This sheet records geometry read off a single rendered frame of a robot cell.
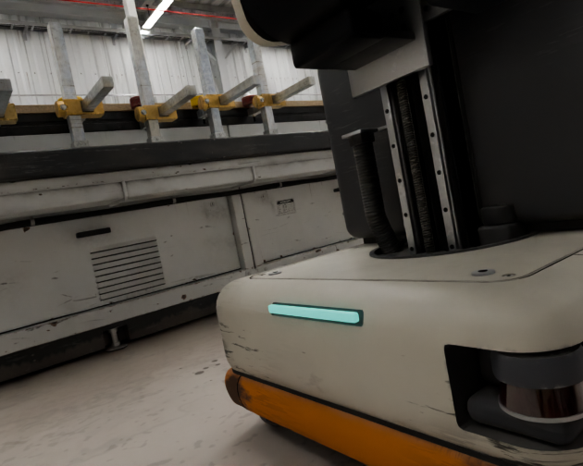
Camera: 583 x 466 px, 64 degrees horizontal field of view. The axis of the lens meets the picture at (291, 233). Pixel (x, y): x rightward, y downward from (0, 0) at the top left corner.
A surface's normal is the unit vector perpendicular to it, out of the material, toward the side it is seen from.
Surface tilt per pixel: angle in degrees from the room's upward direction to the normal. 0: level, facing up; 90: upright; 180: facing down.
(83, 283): 90
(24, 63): 90
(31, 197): 90
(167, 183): 90
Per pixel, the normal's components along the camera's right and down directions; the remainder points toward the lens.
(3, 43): 0.59, -0.07
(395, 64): -0.78, 0.18
